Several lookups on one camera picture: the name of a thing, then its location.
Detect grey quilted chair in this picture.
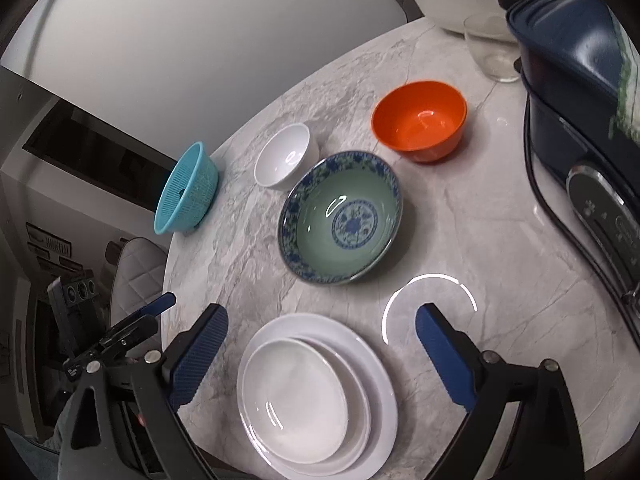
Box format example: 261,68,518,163
107,237,168,322

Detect clear drinking glass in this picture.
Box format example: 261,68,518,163
463,12,523,83

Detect small white bowl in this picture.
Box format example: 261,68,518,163
253,123,320,191

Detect blue green patterned bowl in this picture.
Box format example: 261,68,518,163
278,150,404,286

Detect white towel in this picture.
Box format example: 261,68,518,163
607,0,640,142

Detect small white plate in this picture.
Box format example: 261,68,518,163
241,338,349,463
240,335,373,477

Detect framed wall pictures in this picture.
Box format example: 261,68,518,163
25,222,74,272

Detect teal plastic colander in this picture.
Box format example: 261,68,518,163
154,141,220,235

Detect orange bowl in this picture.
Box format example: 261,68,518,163
371,80,468,164

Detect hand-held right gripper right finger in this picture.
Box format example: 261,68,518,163
415,303,586,480

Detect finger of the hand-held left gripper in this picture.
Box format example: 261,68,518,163
131,291,177,319
97,316,158,357

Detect large white plate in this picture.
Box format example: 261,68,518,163
236,313,399,480

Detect dark wooden doorway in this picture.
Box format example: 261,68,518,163
22,95,182,212

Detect dark blue electric pot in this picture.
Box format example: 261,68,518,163
505,0,640,306

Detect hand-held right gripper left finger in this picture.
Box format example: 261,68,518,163
60,303,230,480

